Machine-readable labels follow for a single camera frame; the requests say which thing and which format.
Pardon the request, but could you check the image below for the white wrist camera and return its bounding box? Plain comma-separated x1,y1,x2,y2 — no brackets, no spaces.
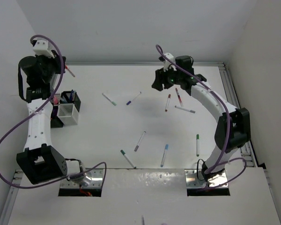
33,40,55,58
159,52,175,71

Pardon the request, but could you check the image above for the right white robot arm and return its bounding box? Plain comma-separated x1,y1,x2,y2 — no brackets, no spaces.
152,53,251,180

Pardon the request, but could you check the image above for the black and white pen organizer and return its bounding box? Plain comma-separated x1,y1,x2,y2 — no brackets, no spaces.
51,91,81,128

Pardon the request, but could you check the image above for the red clear pen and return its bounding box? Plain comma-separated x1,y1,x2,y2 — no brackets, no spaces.
175,88,184,107

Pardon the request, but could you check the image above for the grey cap white marker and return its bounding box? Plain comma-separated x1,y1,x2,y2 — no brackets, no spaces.
175,105,196,113

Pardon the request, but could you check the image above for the light blue cap marker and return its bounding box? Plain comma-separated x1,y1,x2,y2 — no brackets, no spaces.
160,144,169,167

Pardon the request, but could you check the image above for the purple cap black highlighter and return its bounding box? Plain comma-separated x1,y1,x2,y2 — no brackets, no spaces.
52,108,58,117

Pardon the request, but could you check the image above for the blue clear pen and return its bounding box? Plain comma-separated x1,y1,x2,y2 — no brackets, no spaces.
69,90,74,102

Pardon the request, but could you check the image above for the teal cap white marker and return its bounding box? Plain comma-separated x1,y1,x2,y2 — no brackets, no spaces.
120,150,136,169

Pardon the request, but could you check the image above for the grey tip white marker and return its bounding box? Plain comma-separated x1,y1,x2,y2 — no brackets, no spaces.
134,131,146,152

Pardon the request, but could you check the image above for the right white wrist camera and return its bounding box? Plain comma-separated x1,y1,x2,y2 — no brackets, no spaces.
159,52,175,71

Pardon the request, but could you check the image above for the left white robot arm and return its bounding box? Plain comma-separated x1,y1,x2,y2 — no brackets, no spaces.
16,55,81,185

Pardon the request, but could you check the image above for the pink glitter bottle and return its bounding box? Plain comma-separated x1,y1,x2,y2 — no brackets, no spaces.
52,96,59,105

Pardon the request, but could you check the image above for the metal base plate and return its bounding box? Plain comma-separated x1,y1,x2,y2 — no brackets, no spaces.
59,169,104,189
185,169,229,189

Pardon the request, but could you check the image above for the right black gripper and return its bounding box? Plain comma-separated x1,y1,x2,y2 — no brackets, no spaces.
152,64,182,91

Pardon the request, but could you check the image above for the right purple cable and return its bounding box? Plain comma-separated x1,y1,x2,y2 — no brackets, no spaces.
155,44,247,190

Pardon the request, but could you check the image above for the green cap white marker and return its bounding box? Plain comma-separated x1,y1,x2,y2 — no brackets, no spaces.
196,134,200,157

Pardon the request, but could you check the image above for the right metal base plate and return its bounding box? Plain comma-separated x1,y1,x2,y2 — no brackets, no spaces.
185,169,229,189

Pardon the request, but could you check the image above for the purple cap white marker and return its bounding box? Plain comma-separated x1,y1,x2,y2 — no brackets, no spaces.
126,91,141,105

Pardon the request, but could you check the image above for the mint cap white marker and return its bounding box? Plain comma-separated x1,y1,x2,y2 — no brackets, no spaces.
102,93,117,106

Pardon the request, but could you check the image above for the dark red cap marker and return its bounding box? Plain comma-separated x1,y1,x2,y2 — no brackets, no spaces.
165,94,171,112

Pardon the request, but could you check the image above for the red gel pen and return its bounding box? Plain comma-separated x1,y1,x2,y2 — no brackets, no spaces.
65,66,76,77

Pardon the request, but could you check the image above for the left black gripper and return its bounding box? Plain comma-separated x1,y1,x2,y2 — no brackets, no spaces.
34,50,65,83

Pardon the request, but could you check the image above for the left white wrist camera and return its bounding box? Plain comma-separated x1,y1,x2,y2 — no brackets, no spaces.
33,40,55,58

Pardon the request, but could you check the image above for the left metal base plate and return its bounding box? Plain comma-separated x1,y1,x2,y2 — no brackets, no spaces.
59,169,104,189

